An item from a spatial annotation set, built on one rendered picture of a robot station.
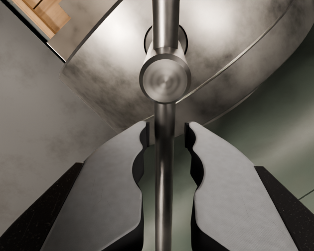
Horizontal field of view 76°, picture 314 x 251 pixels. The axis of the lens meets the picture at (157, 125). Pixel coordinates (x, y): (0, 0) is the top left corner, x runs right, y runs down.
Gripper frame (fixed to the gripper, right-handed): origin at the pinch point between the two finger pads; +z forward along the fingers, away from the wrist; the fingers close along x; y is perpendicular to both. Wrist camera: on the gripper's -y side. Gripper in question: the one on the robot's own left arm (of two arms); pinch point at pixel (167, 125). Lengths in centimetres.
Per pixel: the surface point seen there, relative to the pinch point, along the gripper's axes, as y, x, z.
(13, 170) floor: 100, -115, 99
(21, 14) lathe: -4, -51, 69
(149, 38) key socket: -4.0, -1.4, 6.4
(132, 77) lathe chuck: -0.8, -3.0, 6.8
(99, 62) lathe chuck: -1.9, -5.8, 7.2
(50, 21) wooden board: -3.5, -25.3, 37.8
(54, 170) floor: 104, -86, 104
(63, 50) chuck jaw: -1.3, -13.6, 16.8
